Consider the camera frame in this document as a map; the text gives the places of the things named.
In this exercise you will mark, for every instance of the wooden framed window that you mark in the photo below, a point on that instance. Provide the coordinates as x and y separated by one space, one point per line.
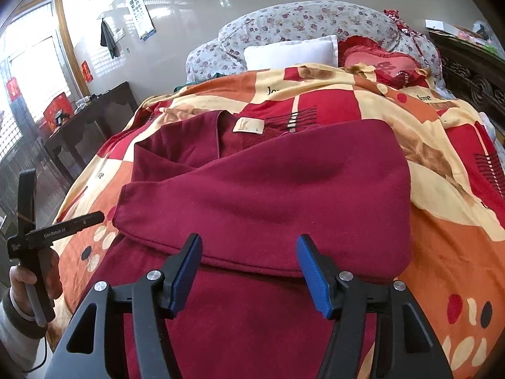
31 67

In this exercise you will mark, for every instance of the red paper window sticker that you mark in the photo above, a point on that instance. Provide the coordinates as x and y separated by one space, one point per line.
13 89

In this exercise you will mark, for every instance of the person's left hand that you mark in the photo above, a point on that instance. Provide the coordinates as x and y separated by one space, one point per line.
19 284

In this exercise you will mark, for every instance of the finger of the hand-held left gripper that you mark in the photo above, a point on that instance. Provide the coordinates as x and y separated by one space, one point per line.
88 219

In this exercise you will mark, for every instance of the carved wooden headboard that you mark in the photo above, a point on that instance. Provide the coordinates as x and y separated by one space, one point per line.
469 71

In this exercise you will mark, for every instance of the dark wooden side table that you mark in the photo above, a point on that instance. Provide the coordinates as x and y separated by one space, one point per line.
90 122

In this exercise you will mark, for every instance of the red paper wall sticker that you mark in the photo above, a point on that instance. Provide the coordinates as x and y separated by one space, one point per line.
86 71

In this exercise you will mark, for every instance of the maroon fleece top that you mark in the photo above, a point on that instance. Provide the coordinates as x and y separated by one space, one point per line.
260 205

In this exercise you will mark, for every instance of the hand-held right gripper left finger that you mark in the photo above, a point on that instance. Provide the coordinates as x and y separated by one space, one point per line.
184 272

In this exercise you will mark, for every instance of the eye chart wall poster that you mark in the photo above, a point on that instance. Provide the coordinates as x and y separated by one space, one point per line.
142 14

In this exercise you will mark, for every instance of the dark hanging cloth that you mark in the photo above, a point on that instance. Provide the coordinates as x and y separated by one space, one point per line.
109 39

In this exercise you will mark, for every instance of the white pillow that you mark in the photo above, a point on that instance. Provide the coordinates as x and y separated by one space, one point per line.
292 56

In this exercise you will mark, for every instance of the red heart cushion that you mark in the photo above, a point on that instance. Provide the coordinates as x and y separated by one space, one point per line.
378 63

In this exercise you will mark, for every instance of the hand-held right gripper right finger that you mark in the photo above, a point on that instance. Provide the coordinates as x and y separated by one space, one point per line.
312 276

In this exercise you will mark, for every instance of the red box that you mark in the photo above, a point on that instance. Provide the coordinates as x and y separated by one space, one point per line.
55 111

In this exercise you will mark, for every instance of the red orange printed blanket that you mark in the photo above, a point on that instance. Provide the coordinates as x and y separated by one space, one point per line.
453 205

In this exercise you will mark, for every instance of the red patterned cloth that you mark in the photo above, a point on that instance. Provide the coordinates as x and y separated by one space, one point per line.
399 19

